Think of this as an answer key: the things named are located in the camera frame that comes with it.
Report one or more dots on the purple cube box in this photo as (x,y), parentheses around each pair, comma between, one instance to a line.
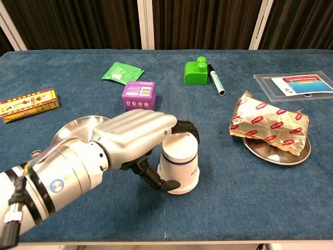
(139,95)

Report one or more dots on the white paper cup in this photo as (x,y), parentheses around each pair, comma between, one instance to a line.
(182,159)

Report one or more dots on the green toy building block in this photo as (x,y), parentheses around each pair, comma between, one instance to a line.
(195,74)

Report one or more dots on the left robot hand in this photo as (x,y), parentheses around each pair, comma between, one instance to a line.
(130,132)

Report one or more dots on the white marker black cap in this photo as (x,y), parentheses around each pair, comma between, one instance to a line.
(216,79)

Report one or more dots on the tan snack bar box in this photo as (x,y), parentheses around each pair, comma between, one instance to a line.
(28,104)

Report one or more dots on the green foil sachet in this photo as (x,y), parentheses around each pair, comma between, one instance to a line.
(122,73)

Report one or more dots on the white partition post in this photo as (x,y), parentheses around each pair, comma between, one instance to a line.
(145,23)
(13,31)
(260,23)

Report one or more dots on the black pleated curtain panel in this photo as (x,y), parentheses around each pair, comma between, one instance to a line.
(5,43)
(78,23)
(299,23)
(203,23)

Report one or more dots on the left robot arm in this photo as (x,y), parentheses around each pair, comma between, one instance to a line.
(65,169)

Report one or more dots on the snack wrapper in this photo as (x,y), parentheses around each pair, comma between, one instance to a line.
(270,125)

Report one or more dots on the silver metal dish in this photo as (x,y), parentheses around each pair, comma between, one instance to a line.
(78,127)
(270,155)

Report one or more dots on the blue felt table cloth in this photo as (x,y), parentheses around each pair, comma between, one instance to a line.
(234,195)

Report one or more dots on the clear sleeve with picture card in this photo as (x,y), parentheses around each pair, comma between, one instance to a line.
(296,86)

